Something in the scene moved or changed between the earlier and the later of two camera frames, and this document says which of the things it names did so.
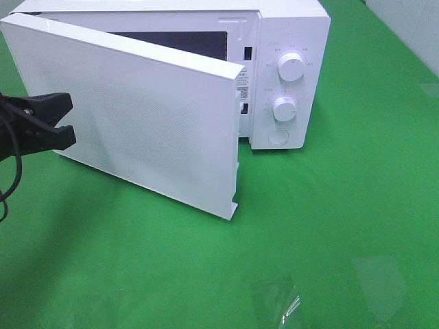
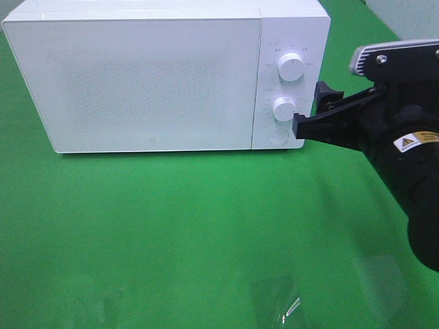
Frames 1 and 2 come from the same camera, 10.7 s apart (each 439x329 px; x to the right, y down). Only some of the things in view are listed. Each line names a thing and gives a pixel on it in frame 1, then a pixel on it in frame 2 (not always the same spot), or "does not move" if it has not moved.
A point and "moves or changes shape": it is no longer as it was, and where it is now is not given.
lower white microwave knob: x=284 y=109 does not move
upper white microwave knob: x=291 y=66 does not move
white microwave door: x=163 y=120 moves or changes shape
